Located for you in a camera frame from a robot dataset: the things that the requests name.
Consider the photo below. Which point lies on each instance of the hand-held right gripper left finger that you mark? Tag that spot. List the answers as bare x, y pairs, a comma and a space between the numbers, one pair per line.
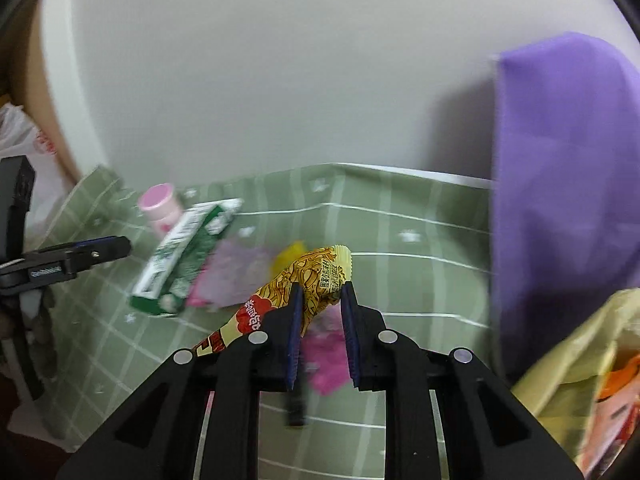
295, 340

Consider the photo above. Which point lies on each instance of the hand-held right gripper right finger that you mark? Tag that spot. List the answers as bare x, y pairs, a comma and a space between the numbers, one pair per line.
351, 340

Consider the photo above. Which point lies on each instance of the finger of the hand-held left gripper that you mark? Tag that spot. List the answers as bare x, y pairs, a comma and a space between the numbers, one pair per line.
100, 252

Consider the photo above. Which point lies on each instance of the yellow brown noodle snack wrapper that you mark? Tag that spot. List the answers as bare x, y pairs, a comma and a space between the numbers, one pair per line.
310, 280

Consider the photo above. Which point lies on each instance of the yellow plastic bag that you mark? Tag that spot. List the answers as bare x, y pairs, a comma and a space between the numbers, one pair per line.
560, 390

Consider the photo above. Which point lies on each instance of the orange clear wrapper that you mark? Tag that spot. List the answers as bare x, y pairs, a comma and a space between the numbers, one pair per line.
617, 385

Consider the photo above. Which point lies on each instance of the white plastic bag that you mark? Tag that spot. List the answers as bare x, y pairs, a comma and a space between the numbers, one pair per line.
50, 170

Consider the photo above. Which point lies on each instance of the pink-capped white bottle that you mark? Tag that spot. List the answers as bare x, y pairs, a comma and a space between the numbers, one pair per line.
157, 200

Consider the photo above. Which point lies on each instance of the green white box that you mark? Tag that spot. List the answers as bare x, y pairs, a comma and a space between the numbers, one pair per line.
185, 255

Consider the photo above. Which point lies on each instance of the lilac wrapper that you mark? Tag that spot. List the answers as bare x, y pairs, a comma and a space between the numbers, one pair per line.
235, 270

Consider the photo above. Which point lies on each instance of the green checked tablecloth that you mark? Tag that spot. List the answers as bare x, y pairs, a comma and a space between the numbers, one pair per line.
425, 270

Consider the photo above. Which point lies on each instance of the purple cloth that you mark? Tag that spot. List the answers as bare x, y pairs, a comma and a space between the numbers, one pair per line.
560, 160

